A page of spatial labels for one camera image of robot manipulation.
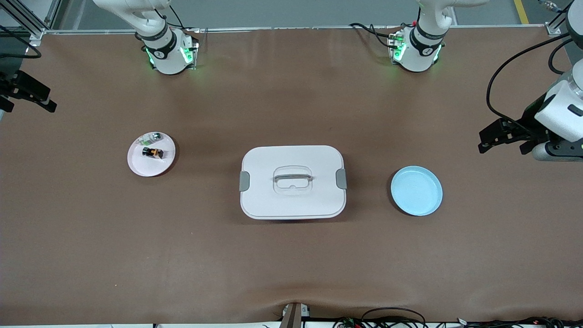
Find white lidded storage box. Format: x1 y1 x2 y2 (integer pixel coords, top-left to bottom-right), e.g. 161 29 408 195
239 145 348 220

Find light blue round plate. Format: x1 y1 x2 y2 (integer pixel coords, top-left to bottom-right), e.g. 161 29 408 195
390 165 443 216

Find pink round plate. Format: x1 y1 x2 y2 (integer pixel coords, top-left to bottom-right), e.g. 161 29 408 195
127 132 176 177

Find brown table mat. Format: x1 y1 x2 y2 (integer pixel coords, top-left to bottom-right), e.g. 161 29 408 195
0 26 583 326

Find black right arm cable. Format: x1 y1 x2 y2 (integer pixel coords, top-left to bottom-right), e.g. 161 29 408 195
0 26 43 59

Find long black arm cable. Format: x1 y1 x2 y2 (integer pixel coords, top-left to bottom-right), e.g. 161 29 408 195
485 32 574 137

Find aluminium frame post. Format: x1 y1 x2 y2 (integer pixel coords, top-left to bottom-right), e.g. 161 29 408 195
0 0 62 46

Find short black arm cable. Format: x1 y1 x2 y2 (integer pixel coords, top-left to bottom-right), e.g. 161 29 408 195
547 38 574 75

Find aluminium corner frame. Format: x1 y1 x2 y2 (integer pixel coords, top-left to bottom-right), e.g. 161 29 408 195
544 0 583 37

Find black base cables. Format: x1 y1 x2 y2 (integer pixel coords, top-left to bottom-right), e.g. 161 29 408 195
349 22 401 49

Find black cable bundle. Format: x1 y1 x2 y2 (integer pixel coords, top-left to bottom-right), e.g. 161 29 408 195
455 316 583 328

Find black cable loop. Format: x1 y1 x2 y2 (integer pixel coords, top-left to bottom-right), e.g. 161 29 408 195
332 307 429 328

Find silver table edge rail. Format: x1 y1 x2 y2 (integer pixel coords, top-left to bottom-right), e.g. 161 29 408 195
27 25 561 36

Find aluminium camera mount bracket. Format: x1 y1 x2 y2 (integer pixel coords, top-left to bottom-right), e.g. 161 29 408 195
280 302 311 328

